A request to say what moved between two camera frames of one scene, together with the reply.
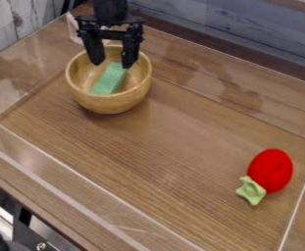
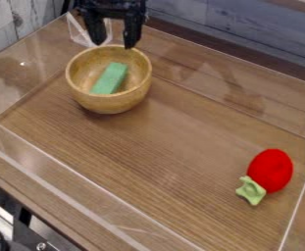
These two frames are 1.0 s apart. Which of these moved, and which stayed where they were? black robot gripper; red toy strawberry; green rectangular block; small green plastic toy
Moved: black robot gripper
Stayed: green rectangular block; red toy strawberry; small green plastic toy
